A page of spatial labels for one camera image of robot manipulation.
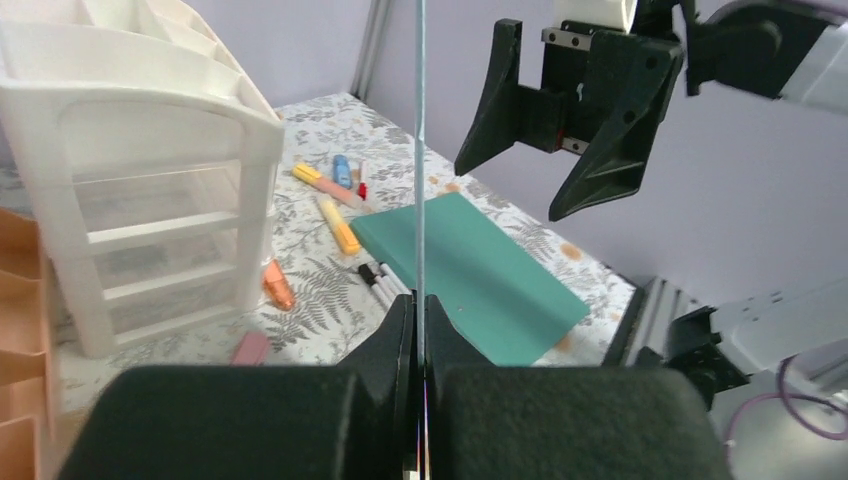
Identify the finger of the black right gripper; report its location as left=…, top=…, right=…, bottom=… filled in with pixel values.
left=547, top=33, right=684, bottom=221
left=454, top=19, right=566, bottom=176

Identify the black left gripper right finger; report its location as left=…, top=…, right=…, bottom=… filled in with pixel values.
left=423, top=297, right=731, bottom=479

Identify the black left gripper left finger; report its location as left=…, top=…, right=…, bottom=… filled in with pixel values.
left=59, top=295, right=416, bottom=479

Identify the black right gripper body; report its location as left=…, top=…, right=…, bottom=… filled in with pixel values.
left=535, top=22, right=663, bottom=156

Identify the light blue clipboard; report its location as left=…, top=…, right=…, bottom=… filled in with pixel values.
left=414, top=0, right=427, bottom=367

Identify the teal file folder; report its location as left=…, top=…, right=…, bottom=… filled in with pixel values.
left=349, top=192, right=592, bottom=369

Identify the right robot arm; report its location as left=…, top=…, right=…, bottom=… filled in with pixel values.
left=454, top=1, right=847, bottom=221

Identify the pink highlighter centre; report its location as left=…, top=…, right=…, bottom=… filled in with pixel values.
left=230, top=331, right=271, bottom=366

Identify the black cap whiteboard marker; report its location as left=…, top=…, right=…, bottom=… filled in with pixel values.
left=357, top=264, right=392, bottom=310

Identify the orange highlighter centre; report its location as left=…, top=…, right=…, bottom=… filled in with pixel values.
left=262, top=258, right=296, bottom=311

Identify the floral patterned table mat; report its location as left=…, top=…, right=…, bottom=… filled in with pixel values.
left=56, top=94, right=636, bottom=412

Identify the yellow orange highlighter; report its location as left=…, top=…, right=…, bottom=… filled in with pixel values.
left=316, top=194, right=361, bottom=255

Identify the yellow pink highlighter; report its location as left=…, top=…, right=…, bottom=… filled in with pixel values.
left=292, top=163, right=372, bottom=212

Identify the orange plastic file organizer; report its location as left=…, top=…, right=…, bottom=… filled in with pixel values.
left=1, top=209, right=60, bottom=479

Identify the white plastic drawer unit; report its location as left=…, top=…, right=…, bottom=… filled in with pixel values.
left=1, top=1, right=284, bottom=358

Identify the right aluminium frame post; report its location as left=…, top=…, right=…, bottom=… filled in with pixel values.
left=350, top=0, right=394, bottom=103

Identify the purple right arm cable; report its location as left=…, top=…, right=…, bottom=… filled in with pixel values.
left=725, top=354, right=848, bottom=452

